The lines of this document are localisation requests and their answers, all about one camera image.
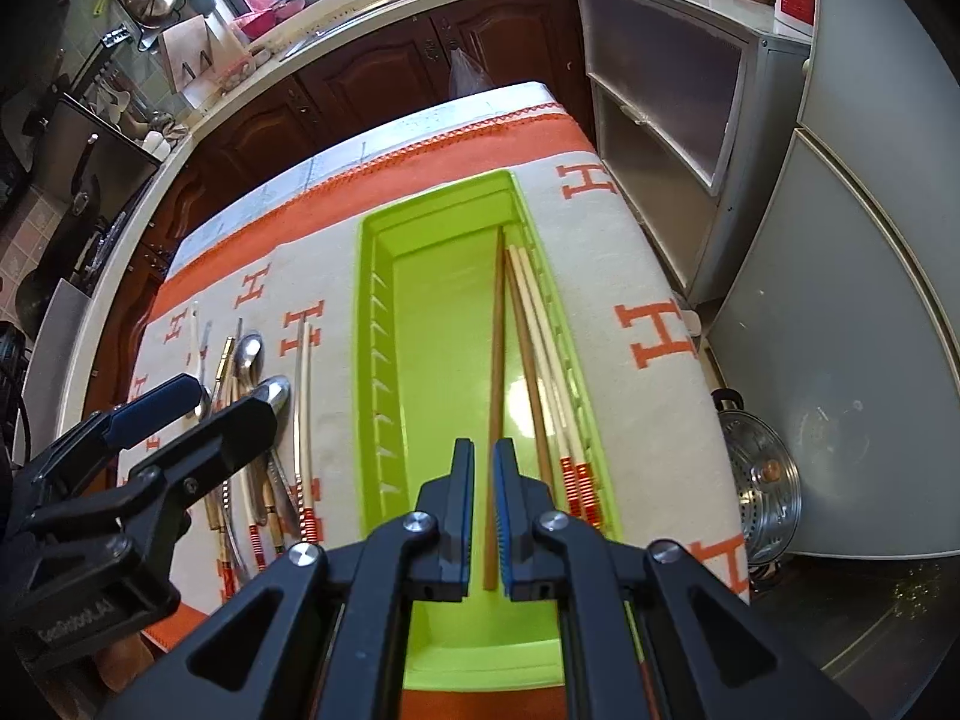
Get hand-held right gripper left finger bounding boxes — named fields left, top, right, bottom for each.
left=94, top=439, right=478, bottom=720

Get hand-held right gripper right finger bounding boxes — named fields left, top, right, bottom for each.
left=491, top=439, right=875, bottom=720

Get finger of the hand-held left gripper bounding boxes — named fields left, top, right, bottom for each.
left=34, top=373, right=212, bottom=496
left=124, top=392, right=280, bottom=533

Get gold metal utensil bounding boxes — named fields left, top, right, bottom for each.
left=214, top=319, right=233, bottom=410

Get metal spoon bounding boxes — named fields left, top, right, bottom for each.
left=251, top=375, right=301, bottom=533
left=232, top=332, right=266, bottom=398

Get white chopstick red striped end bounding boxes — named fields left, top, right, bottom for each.
left=510, top=244, right=584, bottom=533
left=214, top=495, right=235, bottom=605
left=296, top=321, right=323, bottom=545
left=517, top=244, right=605, bottom=533
left=244, top=457, right=269, bottom=571

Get brown wooden chopstick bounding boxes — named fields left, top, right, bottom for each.
left=484, top=229, right=507, bottom=590
left=502, top=246, right=557, bottom=485

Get green plastic utensil tray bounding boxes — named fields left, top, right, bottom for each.
left=351, top=169, right=623, bottom=691

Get steel steamer pot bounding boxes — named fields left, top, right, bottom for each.
left=709, top=386, right=803, bottom=593

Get orange and cream printed blanket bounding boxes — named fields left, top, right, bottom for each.
left=112, top=101, right=755, bottom=720

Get brown kitchen counter cabinets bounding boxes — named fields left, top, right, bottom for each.
left=97, top=0, right=601, bottom=406

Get red plastic basin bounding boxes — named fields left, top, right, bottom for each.
left=229, top=0, right=308, bottom=42

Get small clear plastic bag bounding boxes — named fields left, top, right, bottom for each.
left=446, top=41, right=496, bottom=98

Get grey refrigerator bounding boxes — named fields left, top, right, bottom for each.
left=701, top=0, right=960, bottom=563

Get grey cabinet with frosted doors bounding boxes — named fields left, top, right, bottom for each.
left=559, top=0, right=815, bottom=308

